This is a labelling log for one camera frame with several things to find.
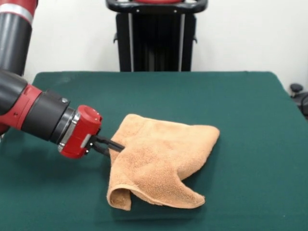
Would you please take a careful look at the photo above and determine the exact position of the dark green table cloth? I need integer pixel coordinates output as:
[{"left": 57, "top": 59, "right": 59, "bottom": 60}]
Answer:
[{"left": 0, "top": 71, "right": 308, "bottom": 231}]

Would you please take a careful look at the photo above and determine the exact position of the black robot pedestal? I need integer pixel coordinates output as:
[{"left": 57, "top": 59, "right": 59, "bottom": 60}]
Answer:
[{"left": 105, "top": 0, "right": 208, "bottom": 72}]

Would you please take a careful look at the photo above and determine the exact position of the tan terry towel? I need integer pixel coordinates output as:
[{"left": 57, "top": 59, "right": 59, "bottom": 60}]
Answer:
[{"left": 106, "top": 114, "right": 221, "bottom": 212}]

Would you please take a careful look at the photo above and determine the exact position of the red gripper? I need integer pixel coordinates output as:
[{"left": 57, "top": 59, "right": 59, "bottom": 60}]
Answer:
[{"left": 57, "top": 104, "right": 126, "bottom": 160}]

